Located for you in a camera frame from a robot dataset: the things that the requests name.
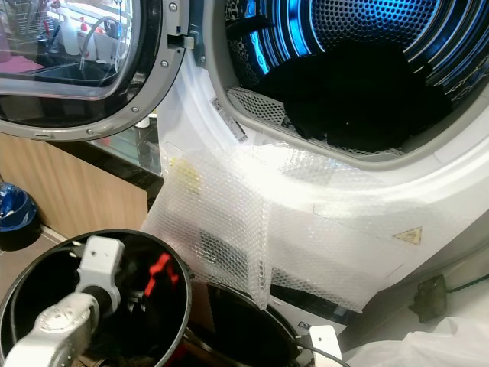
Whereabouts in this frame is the dark round washer door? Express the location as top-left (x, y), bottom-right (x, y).
top-left (183, 281), bottom-right (303, 367)

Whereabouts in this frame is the black clothes pile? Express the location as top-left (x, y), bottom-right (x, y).
top-left (256, 42), bottom-right (455, 150)

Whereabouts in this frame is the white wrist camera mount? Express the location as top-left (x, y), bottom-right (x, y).
top-left (307, 325), bottom-right (343, 367)
top-left (75, 235), bottom-right (125, 291)

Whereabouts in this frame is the wooden cabinet with black top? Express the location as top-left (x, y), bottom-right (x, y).
top-left (0, 134), bottom-right (161, 234)

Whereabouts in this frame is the round grey dryer door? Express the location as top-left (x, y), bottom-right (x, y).
top-left (0, 0), bottom-right (194, 142)

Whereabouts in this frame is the black bin with blue bag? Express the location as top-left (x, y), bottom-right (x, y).
top-left (0, 182), bottom-right (40, 252)

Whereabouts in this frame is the white washing machine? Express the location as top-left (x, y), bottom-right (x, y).
top-left (183, 281), bottom-right (352, 367)

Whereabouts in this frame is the yellow triangle warning sticker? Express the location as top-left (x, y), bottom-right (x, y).
top-left (393, 226), bottom-right (423, 245)

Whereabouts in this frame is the grey perforated lint filter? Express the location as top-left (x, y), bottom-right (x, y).
top-left (225, 86), bottom-right (291, 127)

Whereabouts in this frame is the white front-load dryer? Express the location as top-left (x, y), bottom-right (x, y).
top-left (145, 0), bottom-right (489, 322)

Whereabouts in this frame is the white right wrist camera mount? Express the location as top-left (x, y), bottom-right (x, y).
top-left (307, 325), bottom-right (343, 367)

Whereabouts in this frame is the black round laundry bucket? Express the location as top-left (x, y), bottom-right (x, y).
top-left (0, 229), bottom-right (193, 367)

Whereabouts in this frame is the black floor socket box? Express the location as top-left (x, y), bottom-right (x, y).
top-left (409, 274), bottom-right (450, 322)

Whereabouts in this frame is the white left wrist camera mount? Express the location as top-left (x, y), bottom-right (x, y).
top-left (75, 235), bottom-right (125, 291)

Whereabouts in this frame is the white barcode label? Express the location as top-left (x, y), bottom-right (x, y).
top-left (210, 96), bottom-right (247, 142)

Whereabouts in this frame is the green cable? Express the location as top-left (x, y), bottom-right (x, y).
top-left (447, 274), bottom-right (489, 295)

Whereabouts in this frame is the white plastic bag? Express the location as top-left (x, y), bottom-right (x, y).
top-left (344, 315), bottom-right (489, 367)

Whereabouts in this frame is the yellow round label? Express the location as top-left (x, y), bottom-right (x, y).
top-left (172, 157), bottom-right (203, 192)

